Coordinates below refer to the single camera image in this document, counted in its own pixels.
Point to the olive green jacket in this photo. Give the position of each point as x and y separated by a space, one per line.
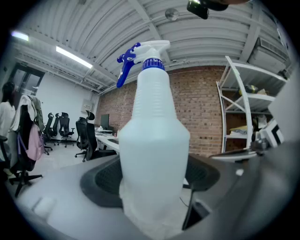
38 110

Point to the white metal shelf rack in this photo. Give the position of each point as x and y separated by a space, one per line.
243 103

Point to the white spray bottle blue trigger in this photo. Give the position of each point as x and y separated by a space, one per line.
152 140

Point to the white office desk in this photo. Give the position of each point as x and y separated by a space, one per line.
110 144

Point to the black camera device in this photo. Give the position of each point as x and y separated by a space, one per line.
199 9

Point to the small ceiling light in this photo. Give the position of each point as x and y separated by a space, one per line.
20 35

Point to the pink backpack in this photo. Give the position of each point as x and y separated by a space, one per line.
35 145

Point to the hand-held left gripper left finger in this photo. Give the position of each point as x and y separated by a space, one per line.
65 211

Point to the black office chair with headrest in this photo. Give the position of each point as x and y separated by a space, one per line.
91 138

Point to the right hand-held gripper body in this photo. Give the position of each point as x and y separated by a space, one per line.
276 134

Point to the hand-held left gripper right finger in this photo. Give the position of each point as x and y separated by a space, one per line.
246 201

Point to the yellow and black tool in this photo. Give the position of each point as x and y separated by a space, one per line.
249 89

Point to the grey wall electrical panel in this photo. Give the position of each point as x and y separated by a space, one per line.
86 106

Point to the black computer monitor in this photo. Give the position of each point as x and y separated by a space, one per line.
105 122

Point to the round ceiling dome fixture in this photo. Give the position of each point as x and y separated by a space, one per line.
172 14

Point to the black keyboard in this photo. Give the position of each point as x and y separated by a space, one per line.
113 141

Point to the dark framed glass door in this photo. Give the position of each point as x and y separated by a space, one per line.
25 79

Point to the long ceiling tube light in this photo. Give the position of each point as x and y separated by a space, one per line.
73 57

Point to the yellow folded cloth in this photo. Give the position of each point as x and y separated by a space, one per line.
239 130

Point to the white garment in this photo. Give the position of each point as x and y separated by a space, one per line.
23 105

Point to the black office chair with clothes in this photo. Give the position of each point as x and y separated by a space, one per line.
23 168

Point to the white ceiling air conditioner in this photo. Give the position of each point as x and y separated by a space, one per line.
267 56

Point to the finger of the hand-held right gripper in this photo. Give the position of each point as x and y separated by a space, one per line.
234 155

